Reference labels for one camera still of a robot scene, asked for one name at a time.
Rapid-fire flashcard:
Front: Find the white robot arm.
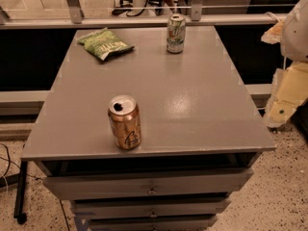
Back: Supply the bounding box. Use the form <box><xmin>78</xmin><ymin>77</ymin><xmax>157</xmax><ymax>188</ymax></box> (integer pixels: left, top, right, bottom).
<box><xmin>261</xmin><ymin>0</ymin><xmax>308</xmax><ymax>128</ymax></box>

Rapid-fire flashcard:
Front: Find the orange soda can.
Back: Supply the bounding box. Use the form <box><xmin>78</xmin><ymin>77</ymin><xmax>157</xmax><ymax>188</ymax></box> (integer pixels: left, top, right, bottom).
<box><xmin>108</xmin><ymin>95</ymin><xmax>141</xmax><ymax>150</ymax></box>

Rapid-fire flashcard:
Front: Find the green white soda can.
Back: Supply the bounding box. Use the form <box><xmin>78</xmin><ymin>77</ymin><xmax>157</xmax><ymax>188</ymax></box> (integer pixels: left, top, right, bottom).
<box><xmin>167</xmin><ymin>13</ymin><xmax>186</xmax><ymax>54</ymax></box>

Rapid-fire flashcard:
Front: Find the grey drawer cabinet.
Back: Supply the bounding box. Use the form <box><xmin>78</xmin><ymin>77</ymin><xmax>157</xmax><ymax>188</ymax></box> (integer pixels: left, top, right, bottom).
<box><xmin>20</xmin><ymin>25</ymin><xmax>277</xmax><ymax>231</ymax></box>

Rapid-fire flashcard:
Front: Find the green chip bag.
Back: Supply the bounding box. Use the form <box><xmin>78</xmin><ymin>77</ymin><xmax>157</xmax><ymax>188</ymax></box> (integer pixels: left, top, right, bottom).
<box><xmin>77</xmin><ymin>28</ymin><xmax>134</xmax><ymax>61</ymax></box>

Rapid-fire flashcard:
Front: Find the top grey drawer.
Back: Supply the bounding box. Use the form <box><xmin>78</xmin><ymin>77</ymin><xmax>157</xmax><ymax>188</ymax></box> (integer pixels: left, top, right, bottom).
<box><xmin>43</xmin><ymin>168</ymin><xmax>253</xmax><ymax>200</ymax></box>

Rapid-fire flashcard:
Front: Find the grey drawer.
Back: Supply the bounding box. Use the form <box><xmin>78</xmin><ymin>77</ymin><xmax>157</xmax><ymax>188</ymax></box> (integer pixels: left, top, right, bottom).
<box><xmin>43</xmin><ymin>168</ymin><xmax>253</xmax><ymax>200</ymax></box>
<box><xmin>71</xmin><ymin>197</ymin><xmax>230</xmax><ymax>219</ymax></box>
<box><xmin>90</xmin><ymin>215</ymin><xmax>217</xmax><ymax>231</ymax></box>

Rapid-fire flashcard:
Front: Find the middle grey drawer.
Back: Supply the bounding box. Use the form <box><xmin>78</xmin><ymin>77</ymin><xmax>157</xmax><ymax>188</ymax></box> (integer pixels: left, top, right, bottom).
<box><xmin>71</xmin><ymin>197</ymin><xmax>230</xmax><ymax>219</ymax></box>

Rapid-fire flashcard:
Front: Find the bottom grey drawer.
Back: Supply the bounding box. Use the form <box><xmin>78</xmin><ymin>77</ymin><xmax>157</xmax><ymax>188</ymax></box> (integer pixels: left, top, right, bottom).
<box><xmin>90</xmin><ymin>215</ymin><xmax>217</xmax><ymax>231</ymax></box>

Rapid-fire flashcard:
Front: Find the grey metal railing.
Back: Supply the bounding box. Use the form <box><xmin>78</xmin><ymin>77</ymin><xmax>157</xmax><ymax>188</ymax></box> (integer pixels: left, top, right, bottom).
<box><xmin>1</xmin><ymin>0</ymin><xmax>295</xmax><ymax>29</ymax></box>

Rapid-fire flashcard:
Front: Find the black stand leg with caster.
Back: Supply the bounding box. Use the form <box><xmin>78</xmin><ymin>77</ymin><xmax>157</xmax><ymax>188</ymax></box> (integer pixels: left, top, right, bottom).
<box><xmin>13</xmin><ymin>162</ymin><xmax>28</xmax><ymax>225</ymax></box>

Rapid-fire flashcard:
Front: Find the black floor cable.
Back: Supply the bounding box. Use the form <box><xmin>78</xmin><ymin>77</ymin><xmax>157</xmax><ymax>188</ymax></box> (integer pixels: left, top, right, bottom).
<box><xmin>0</xmin><ymin>142</ymin><xmax>20</xmax><ymax>191</ymax></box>

